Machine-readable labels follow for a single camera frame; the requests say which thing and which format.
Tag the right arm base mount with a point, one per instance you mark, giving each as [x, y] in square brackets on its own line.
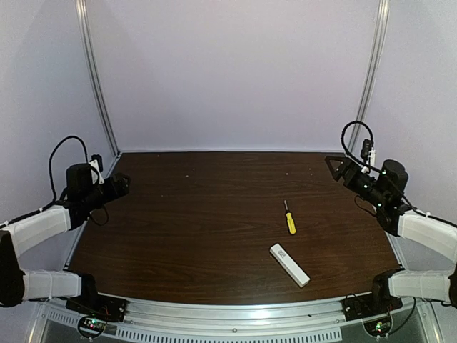
[376, 316]

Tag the yellow handled screwdriver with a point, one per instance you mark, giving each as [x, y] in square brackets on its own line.
[289, 219]

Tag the white remote control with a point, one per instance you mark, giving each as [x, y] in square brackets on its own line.
[289, 265]

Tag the aluminium frame post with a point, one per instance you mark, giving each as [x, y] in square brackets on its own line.
[379, 37]
[88, 47]

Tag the left aluminium frame post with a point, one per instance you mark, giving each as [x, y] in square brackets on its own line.
[88, 47]

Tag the front aluminium rail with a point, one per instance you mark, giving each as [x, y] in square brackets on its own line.
[316, 321]

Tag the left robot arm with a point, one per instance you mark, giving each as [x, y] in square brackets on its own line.
[85, 192]

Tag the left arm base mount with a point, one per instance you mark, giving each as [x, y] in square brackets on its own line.
[97, 317]

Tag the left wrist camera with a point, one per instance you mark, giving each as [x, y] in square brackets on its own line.
[96, 168]

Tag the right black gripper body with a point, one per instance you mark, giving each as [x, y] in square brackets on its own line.
[347, 171]

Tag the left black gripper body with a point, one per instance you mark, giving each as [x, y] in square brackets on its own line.
[116, 184]

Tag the right aluminium frame post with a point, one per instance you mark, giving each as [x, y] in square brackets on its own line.
[379, 37]

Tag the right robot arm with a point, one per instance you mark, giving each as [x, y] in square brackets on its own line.
[400, 219]

